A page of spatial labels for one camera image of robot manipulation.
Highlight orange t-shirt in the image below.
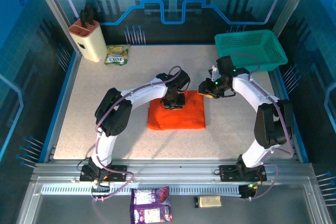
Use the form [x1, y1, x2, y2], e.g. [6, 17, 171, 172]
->
[147, 90, 206, 131]

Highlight teal plastic basket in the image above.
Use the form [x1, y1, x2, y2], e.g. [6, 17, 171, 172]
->
[214, 29, 288, 76]

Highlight green yellow snack bag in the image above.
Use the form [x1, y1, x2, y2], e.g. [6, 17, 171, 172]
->
[104, 44, 131, 66]

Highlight beige knife block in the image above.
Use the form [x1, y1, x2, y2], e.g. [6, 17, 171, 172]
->
[68, 19, 107, 63]

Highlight beige sponge with black end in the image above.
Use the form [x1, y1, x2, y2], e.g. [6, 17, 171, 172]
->
[194, 195, 223, 208]

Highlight purple snack bag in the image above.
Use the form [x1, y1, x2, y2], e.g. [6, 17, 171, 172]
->
[129, 186, 173, 223]

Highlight long aluminium frame rail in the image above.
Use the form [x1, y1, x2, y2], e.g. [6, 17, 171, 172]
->
[30, 158, 317, 184]

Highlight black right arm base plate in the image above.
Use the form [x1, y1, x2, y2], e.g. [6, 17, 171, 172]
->
[219, 164, 268, 182]

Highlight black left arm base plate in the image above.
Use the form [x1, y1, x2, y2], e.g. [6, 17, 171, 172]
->
[79, 165, 128, 182]

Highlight slotted grey cable duct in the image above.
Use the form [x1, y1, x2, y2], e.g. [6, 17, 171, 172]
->
[40, 184, 244, 196]

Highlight black connector bracket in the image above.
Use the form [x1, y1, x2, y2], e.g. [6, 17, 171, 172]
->
[238, 184, 259, 200]

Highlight black knife handle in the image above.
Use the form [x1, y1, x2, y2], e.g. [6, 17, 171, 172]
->
[86, 0, 97, 24]
[79, 9, 88, 28]

